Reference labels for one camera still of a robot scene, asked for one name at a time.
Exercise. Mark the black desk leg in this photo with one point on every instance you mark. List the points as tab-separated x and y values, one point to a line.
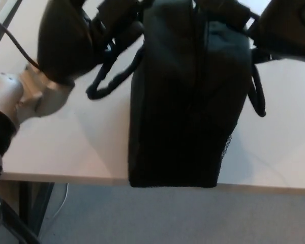
35	200

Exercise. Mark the black diagonal desk frame bar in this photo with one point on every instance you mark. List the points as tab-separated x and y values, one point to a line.
17	226

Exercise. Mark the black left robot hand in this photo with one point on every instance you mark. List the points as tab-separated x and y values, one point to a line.
63	43

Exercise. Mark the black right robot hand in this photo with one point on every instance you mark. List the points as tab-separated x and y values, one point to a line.
287	30

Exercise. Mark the black fabric lunch bag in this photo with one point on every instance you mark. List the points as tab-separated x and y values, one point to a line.
180	114

